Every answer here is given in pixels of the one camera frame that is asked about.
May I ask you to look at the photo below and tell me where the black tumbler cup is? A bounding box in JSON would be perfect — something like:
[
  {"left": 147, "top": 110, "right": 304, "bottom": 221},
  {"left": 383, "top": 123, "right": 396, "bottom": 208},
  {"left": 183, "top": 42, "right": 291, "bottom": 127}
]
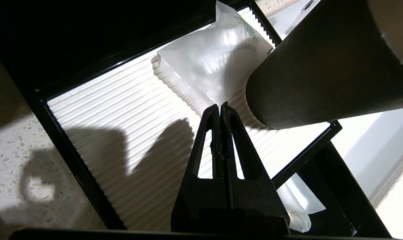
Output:
[{"left": 245, "top": 0, "right": 403, "bottom": 130}]

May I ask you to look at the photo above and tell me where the white packet with green print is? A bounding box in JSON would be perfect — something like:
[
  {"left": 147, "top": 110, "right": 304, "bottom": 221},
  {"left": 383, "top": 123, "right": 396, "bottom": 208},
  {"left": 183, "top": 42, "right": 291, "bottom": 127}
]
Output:
[{"left": 151, "top": 0, "right": 276, "bottom": 114}]

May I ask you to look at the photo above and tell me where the white ribbed tray mat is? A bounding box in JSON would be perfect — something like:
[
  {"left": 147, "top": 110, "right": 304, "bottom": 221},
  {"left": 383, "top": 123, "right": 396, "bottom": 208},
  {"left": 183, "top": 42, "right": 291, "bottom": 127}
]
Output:
[{"left": 46, "top": 7, "right": 332, "bottom": 232}]

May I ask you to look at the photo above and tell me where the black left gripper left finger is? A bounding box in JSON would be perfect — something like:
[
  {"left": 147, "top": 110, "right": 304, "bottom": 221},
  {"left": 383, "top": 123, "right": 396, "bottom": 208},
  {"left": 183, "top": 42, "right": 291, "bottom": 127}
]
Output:
[{"left": 171, "top": 104, "right": 228, "bottom": 234}]

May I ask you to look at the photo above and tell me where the black amenity tray box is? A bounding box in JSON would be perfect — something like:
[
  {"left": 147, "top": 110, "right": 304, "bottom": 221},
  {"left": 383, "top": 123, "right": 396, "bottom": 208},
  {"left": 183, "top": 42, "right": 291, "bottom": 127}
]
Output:
[{"left": 0, "top": 0, "right": 342, "bottom": 230}]

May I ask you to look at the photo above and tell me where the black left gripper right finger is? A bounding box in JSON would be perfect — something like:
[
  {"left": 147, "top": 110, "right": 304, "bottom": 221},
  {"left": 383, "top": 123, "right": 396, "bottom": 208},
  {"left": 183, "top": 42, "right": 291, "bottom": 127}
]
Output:
[{"left": 220, "top": 102, "right": 290, "bottom": 234}]

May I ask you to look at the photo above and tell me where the white rectangular sink basin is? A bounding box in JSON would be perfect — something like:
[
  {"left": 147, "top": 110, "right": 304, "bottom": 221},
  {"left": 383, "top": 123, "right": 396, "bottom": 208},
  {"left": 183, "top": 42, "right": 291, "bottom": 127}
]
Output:
[{"left": 265, "top": 0, "right": 403, "bottom": 200}]

